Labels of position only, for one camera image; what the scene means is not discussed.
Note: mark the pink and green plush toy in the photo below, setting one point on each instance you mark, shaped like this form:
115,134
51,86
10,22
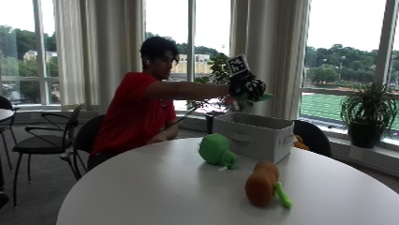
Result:
249,99

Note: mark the potted leafy green plant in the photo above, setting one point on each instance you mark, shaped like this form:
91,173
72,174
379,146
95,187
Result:
218,81

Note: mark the white marker cube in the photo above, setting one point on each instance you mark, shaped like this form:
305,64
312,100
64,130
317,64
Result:
237,65

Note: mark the grey fabric storage box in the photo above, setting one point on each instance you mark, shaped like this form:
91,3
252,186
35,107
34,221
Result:
253,137

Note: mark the cream curtain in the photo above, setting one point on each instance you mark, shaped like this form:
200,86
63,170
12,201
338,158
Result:
97,53
270,47

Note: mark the black round-backed chair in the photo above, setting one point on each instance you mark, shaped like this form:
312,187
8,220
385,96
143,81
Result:
314,137
85,137

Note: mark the potted spiky green plant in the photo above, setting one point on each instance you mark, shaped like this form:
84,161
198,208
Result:
367,112

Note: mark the the person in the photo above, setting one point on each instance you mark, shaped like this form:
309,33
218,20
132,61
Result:
133,115

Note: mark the orange carrot plush toy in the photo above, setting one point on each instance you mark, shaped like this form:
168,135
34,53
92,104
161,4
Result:
262,184

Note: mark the black chair with armrests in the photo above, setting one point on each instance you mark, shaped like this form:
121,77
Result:
46,140

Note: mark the white round table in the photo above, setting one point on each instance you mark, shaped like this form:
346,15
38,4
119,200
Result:
4,114

